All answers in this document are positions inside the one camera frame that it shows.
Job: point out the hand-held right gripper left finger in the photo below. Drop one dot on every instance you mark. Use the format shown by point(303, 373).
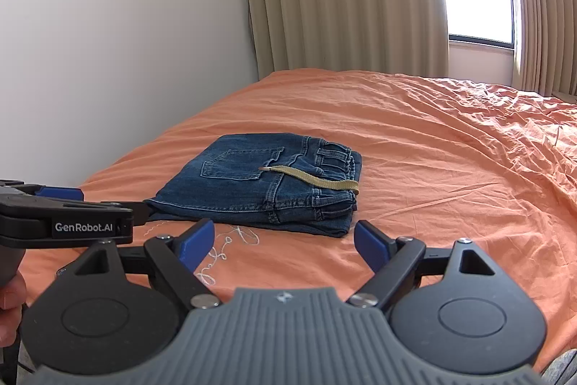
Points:
point(198, 245)

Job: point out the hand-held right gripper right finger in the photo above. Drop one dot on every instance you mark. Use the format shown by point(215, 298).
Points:
point(367, 245)

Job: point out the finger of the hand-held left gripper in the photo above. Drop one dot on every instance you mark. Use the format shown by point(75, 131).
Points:
point(61, 192)
point(143, 213)

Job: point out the blue denim pants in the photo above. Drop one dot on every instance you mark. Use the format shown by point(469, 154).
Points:
point(252, 182)

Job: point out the person's left hand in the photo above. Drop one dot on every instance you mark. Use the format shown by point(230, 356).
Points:
point(10, 304)

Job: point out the white thread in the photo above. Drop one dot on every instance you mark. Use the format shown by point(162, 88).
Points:
point(227, 243)

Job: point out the orange bed sheet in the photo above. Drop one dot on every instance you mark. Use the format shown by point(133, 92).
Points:
point(450, 168)

